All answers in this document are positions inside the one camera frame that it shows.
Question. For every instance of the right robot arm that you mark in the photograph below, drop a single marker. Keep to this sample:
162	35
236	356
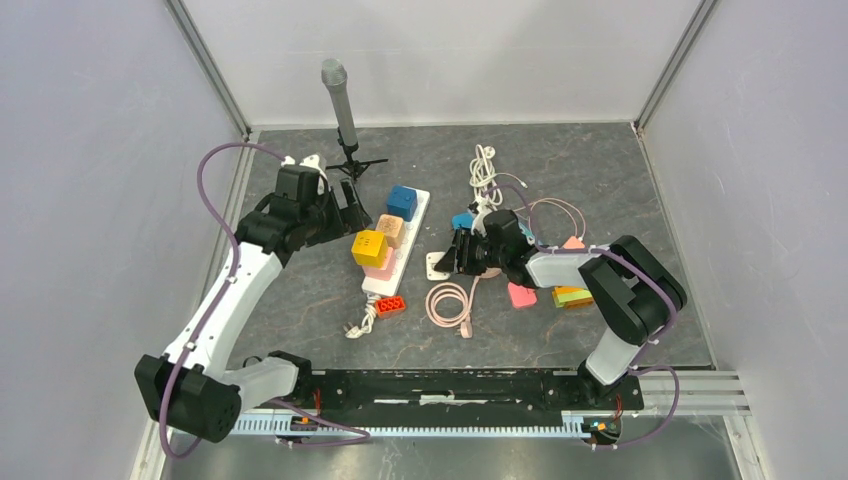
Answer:
636	295

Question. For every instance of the orange cube adapter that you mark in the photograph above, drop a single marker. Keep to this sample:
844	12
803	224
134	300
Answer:
393	229

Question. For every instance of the pink adapter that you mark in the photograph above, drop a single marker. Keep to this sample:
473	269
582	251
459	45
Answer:
386	270

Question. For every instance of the orange green lego stack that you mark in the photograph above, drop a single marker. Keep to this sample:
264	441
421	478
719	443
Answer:
571	297

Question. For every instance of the blue white cube adapter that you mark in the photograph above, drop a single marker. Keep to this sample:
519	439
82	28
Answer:
402	202

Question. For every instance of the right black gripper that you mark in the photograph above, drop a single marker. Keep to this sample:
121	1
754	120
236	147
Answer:
463	242

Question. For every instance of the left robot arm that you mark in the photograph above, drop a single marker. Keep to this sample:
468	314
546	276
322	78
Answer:
189	386

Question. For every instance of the white long power strip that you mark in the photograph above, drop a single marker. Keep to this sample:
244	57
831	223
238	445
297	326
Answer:
375	289

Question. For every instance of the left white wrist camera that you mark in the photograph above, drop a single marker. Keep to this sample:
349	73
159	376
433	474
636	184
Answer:
314	162

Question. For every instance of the pink round socket with cable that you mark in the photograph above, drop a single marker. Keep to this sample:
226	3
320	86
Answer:
453	292

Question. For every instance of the pink adapter plug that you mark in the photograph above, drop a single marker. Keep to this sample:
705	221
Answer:
520	296

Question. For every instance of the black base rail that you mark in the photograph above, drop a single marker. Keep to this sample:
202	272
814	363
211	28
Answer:
522	397

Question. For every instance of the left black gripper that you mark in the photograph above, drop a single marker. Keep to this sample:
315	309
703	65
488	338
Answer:
355	218

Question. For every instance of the red lego brick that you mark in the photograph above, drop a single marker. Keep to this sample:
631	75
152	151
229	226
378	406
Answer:
390	306

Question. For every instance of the yellow cube adapter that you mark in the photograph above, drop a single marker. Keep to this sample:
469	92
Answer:
370	248

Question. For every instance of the grey microphone on tripod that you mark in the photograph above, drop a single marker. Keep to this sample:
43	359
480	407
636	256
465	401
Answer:
334	77

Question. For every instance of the blue adapter plug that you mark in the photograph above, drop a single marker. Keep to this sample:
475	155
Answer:
463	220

